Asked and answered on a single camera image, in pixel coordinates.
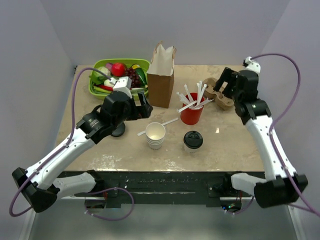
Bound white daikon radish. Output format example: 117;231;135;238
103;79;114;88

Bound purple onion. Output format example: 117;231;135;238
105;62;113;71

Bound green plastic basket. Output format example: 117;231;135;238
88;58;150;100

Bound brown pulp cup carrier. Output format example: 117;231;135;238
202;77;234;111

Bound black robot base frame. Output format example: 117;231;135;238
57;170;266;209

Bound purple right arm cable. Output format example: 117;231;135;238
252;53;320;217

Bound stack of black lids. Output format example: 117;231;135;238
111;122;126;138

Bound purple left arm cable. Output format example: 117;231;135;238
8;67;112;217

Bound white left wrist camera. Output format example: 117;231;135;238
110;76;132;99

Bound brown paper bag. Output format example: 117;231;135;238
147;41;177;109

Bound red apple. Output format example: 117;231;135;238
110;62;127;77

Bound red plastic cup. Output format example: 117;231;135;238
180;105;204;126

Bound red chili pepper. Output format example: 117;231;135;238
98;84;113;92

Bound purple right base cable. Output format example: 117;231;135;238
223;196;255;216

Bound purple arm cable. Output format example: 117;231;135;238
8;67;112;217
252;53;320;217

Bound dark red grape bunch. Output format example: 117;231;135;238
124;67;141;89

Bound green cabbage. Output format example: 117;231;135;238
93;66;111;80

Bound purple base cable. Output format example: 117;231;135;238
84;187;136;221
223;196;255;216

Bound white straw on table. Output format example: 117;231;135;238
137;117;178;140

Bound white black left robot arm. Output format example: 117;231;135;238
12;91;153;213

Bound white wrapped straw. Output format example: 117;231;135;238
196;81;207;107

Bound black plastic coffee lid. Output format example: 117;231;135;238
183;130;204;145

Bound white paper cup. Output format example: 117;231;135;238
184;143;202;153

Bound stack of white paper cups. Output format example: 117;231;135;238
145;122;166;150

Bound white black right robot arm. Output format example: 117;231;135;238
213;67;308;208

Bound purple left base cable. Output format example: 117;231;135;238
84;187;136;221

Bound green scallion stalk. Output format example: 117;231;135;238
92;85;148;95

